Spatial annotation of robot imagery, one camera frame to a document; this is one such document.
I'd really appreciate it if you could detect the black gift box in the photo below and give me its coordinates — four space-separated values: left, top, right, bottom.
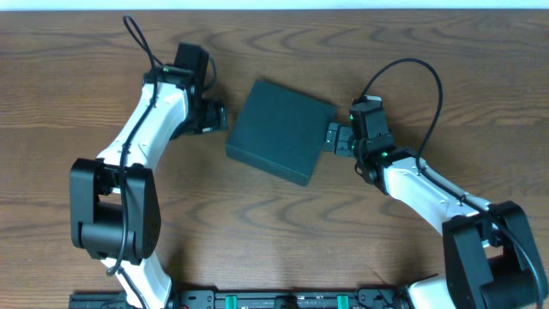
225 80 336 186

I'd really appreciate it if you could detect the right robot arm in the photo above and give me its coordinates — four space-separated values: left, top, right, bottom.
324 96 548 308

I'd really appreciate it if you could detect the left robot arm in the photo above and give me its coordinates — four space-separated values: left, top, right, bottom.
69 43 228 308

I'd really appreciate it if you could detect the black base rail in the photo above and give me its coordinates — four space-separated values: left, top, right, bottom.
68 288 415 309

